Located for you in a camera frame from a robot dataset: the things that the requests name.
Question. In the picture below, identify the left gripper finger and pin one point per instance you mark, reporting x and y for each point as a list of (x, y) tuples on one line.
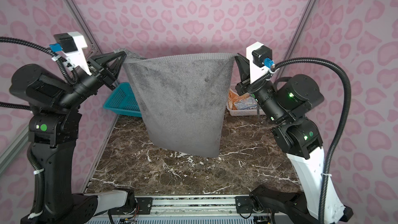
[(99, 60), (113, 68)]

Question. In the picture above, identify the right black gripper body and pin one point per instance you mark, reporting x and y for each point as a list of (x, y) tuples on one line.
[(242, 87)]

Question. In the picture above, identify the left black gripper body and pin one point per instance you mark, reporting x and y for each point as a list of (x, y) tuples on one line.
[(99, 73)]

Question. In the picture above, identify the grey terry towel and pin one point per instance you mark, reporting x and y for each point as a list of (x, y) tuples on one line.
[(182, 99)]

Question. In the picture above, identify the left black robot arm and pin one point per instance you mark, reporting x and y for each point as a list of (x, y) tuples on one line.
[(53, 133)]

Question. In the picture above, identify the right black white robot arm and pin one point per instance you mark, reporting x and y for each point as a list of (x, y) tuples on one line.
[(299, 138)]

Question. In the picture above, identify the orange patterned towel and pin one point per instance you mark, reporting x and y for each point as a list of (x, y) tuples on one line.
[(244, 102)]

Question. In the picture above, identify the teal plastic basket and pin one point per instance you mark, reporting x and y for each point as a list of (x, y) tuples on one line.
[(122, 101)]

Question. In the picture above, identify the white plastic basket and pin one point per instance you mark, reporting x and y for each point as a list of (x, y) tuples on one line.
[(256, 111)]

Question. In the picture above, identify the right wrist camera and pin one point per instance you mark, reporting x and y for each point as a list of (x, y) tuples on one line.
[(260, 60)]

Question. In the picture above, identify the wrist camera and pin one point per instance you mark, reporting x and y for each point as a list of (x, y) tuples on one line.
[(71, 45), (260, 60)]

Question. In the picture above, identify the back left aluminium post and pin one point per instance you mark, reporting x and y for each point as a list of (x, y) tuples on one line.
[(95, 52)]

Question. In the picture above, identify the aluminium post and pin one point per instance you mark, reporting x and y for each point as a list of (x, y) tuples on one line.
[(95, 52), (300, 29)]

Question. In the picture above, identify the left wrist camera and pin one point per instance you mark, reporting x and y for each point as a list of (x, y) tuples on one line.
[(71, 45)]

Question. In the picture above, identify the back right aluminium post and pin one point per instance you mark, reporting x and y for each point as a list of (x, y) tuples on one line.
[(300, 29)]

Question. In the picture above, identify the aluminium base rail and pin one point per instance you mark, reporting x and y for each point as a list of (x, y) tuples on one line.
[(198, 209)]

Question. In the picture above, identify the left aluminium frame strut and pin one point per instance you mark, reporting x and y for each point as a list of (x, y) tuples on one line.
[(13, 150)]

